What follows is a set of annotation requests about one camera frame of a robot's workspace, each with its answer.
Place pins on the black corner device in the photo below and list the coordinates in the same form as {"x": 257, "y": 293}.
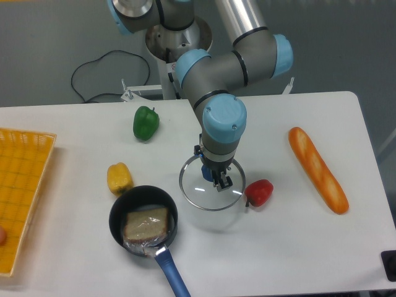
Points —
{"x": 389, "y": 263}

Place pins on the glass pot lid blue knob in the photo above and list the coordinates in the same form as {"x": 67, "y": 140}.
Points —
{"x": 202, "y": 194}

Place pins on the green bell pepper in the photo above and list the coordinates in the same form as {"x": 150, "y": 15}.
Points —
{"x": 146, "y": 123}

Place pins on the black pot blue handle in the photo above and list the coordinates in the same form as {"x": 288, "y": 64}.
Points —
{"x": 143, "y": 198}

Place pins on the yellow bell pepper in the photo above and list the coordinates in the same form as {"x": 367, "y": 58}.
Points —
{"x": 119, "y": 179}

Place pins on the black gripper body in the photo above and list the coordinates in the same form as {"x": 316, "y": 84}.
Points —
{"x": 209, "y": 167}

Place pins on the red bell pepper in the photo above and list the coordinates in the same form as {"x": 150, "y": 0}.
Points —
{"x": 258, "y": 193}

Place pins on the wrapped bread slice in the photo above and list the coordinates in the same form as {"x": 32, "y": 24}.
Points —
{"x": 144, "y": 230}

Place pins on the yellow wicker basket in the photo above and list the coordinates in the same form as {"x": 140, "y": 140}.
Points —
{"x": 24, "y": 159}

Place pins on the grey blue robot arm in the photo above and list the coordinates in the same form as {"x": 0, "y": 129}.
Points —
{"x": 222, "y": 116}

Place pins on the orange baguette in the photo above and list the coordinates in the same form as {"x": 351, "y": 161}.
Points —
{"x": 317, "y": 171}

